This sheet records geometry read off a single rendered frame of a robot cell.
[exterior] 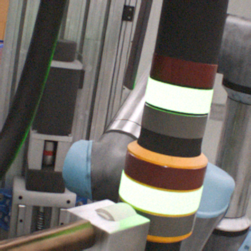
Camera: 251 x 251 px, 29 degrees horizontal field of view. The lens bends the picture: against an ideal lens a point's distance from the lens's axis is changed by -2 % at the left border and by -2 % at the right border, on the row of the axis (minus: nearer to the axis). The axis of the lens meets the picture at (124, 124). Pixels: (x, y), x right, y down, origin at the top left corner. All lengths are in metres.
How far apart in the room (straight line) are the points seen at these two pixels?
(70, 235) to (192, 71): 0.09
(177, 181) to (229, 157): 0.71
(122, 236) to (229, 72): 0.71
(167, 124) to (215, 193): 0.27
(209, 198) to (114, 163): 0.17
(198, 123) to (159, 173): 0.03
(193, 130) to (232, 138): 0.70
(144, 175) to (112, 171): 0.38
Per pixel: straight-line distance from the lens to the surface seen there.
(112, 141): 0.66
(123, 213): 0.24
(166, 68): 0.24
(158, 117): 0.24
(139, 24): 0.24
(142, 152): 0.25
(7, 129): 0.18
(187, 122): 0.24
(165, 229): 0.25
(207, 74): 0.24
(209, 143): 2.31
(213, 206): 0.51
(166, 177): 0.24
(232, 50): 0.89
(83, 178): 0.64
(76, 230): 0.22
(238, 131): 0.93
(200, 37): 0.24
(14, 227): 1.12
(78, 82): 1.03
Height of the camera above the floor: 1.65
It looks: 13 degrees down
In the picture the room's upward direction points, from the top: 10 degrees clockwise
